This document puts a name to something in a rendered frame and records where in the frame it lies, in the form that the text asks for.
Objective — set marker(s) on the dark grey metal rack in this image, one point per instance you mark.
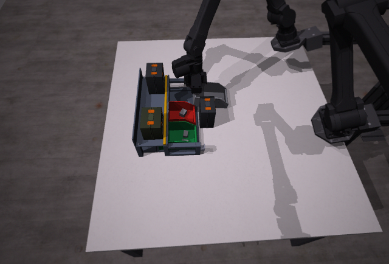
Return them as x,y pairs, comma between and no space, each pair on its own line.
144,99

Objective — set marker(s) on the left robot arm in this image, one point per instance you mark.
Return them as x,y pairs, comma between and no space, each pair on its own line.
361,20

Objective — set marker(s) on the red open bin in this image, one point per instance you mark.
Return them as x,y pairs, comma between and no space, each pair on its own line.
174,109

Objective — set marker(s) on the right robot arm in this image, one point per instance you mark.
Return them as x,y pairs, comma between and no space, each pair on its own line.
278,13

